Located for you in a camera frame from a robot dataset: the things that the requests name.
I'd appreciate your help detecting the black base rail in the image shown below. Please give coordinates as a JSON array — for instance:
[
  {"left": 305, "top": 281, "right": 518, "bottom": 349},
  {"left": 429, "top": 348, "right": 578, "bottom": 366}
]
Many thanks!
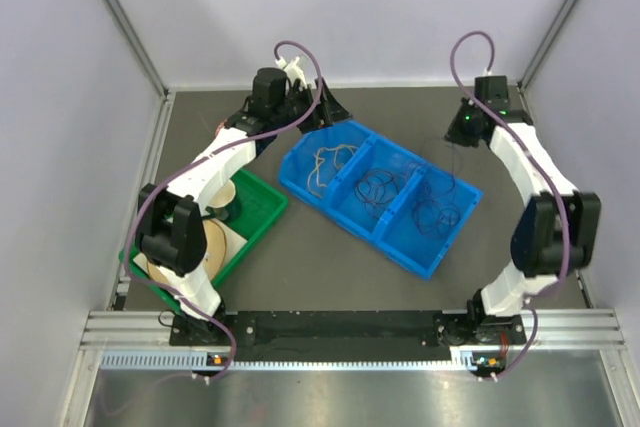
[{"left": 168, "top": 310, "right": 527, "bottom": 362}]

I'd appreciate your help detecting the cream green cup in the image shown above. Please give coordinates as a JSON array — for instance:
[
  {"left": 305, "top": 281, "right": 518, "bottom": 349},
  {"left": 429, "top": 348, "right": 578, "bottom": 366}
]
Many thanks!
[{"left": 206, "top": 180, "right": 242, "bottom": 222}]

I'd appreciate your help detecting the tan wooden plate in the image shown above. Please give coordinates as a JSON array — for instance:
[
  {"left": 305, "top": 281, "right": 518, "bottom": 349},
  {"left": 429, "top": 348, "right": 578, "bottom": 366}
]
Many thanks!
[{"left": 145, "top": 220, "right": 227, "bottom": 285}]

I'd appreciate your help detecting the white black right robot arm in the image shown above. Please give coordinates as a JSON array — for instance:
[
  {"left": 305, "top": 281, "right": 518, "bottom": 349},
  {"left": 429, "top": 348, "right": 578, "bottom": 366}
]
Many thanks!
[{"left": 446, "top": 74, "right": 602, "bottom": 343}]

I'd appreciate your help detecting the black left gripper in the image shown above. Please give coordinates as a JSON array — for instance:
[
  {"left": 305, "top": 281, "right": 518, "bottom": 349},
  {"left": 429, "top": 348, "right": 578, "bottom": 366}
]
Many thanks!
[{"left": 272, "top": 77, "right": 352, "bottom": 133}]

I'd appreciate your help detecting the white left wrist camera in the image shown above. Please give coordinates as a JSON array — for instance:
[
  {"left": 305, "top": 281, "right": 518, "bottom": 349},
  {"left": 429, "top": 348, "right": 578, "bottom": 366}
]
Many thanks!
[{"left": 275, "top": 56, "right": 307, "bottom": 85}]

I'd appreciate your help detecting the blue three-compartment bin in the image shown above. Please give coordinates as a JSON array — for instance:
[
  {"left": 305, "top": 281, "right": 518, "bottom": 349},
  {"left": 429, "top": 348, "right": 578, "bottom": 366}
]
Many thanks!
[{"left": 278, "top": 121, "right": 483, "bottom": 280}]

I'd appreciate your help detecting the brown thin cable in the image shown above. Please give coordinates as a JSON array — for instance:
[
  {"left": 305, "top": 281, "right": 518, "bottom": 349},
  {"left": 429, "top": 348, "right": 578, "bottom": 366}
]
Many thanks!
[{"left": 354, "top": 169, "right": 401, "bottom": 218}]

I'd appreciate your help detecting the yellow thin cable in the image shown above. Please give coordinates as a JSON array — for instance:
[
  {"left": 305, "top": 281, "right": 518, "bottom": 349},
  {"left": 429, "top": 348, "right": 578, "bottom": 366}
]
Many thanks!
[{"left": 307, "top": 142, "right": 359, "bottom": 197}]

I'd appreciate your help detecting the green plastic tray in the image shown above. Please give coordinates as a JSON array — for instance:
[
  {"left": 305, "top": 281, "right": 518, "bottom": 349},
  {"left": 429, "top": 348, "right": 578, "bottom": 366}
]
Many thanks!
[{"left": 122, "top": 170, "right": 288, "bottom": 312}]

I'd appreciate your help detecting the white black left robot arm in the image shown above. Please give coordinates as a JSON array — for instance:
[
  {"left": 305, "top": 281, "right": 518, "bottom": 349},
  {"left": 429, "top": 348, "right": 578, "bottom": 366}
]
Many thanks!
[{"left": 133, "top": 67, "right": 352, "bottom": 344}]

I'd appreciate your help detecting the purple thin cable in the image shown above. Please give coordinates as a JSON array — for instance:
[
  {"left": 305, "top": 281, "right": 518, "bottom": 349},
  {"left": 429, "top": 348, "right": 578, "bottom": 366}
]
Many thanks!
[{"left": 407, "top": 136, "right": 461, "bottom": 238}]

